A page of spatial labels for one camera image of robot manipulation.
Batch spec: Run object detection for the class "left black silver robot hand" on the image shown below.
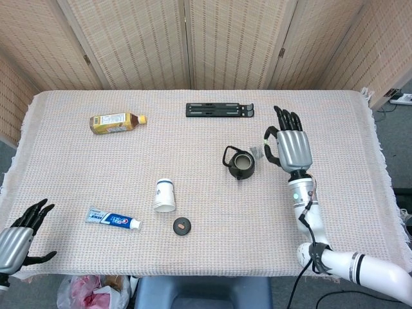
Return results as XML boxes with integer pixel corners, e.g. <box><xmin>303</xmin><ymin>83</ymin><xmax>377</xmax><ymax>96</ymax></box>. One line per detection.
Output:
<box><xmin>0</xmin><ymin>198</ymin><xmax>58</xmax><ymax>276</ymax></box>

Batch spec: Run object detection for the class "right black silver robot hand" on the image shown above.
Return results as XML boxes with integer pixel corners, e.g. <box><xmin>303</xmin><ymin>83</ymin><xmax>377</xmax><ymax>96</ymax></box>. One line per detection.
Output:
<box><xmin>263</xmin><ymin>105</ymin><xmax>314</xmax><ymax>174</ymax></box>

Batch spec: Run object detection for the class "black cast iron teapot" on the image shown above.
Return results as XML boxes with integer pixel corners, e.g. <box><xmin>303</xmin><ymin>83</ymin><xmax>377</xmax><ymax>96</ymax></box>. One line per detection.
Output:
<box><xmin>221</xmin><ymin>145</ymin><xmax>256</xmax><ymax>181</ymax></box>

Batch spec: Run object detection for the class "white pink plastic bag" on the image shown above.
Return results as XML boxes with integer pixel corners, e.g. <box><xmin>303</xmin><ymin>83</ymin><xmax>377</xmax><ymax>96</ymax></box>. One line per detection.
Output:
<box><xmin>57</xmin><ymin>274</ymin><xmax>131</xmax><ymax>309</ymax></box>

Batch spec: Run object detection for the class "black round teapot lid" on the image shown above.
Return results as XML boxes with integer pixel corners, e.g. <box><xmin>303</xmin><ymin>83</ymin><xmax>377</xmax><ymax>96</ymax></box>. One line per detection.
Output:
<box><xmin>173</xmin><ymin>217</ymin><xmax>192</xmax><ymax>236</ymax></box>

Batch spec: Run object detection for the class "yellow tea bottle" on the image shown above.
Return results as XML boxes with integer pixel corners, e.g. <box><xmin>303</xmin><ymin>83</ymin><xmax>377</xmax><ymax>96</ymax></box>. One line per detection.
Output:
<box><xmin>89</xmin><ymin>111</ymin><xmax>148</xmax><ymax>136</ymax></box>

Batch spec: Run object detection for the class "black folding stand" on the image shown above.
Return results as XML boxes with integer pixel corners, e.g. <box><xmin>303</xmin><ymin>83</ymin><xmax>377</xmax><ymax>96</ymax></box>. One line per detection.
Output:
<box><xmin>185</xmin><ymin>102</ymin><xmax>255</xmax><ymax>118</ymax></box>

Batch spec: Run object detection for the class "blue white toothpaste tube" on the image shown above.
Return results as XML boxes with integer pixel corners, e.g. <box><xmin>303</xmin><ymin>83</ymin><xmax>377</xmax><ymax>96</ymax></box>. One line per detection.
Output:
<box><xmin>84</xmin><ymin>205</ymin><xmax>144</xmax><ymax>231</ymax></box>

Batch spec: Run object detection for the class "pink woven tablecloth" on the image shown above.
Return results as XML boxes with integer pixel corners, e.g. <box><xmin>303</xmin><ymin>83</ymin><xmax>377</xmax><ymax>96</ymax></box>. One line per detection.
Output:
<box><xmin>0</xmin><ymin>89</ymin><xmax>393</xmax><ymax>284</ymax></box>

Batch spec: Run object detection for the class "white power strip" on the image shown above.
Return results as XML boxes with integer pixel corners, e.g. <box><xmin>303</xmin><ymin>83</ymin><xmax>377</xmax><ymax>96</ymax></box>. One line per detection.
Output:
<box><xmin>389</xmin><ymin>92</ymin><xmax>412</xmax><ymax>106</ymax></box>

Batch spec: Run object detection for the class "white shoe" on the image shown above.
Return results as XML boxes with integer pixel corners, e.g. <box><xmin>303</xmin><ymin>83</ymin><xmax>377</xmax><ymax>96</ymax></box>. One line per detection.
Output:
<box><xmin>398</xmin><ymin>208</ymin><xmax>412</xmax><ymax>238</ymax></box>

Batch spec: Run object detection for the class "woven wooden folding screen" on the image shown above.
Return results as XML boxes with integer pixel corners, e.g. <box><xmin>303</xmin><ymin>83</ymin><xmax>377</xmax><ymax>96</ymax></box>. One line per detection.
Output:
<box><xmin>0</xmin><ymin>0</ymin><xmax>412</xmax><ymax>147</ymax></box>

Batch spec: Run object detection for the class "white paper cup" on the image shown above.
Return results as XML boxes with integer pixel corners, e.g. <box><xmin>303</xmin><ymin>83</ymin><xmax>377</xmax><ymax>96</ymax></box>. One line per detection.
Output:
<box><xmin>153</xmin><ymin>178</ymin><xmax>177</xmax><ymax>213</ymax></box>

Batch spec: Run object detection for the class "blue grey chair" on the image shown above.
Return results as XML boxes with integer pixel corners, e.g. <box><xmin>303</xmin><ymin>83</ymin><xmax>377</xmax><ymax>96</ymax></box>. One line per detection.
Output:
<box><xmin>134</xmin><ymin>276</ymin><xmax>274</xmax><ymax>309</ymax></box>

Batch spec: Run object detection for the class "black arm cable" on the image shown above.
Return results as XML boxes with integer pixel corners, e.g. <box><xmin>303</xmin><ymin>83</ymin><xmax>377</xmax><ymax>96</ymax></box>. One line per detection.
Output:
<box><xmin>285</xmin><ymin>199</ymin><xmax>323</xmax><ymax>309</ymax></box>

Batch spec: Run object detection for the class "black floor cable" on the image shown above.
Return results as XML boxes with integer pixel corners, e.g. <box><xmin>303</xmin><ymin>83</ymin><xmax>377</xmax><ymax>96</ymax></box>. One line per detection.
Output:
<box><xmin>315</xmin><ymin>290</ymin><xmax>403</xmax><ymax>309</ymax></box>

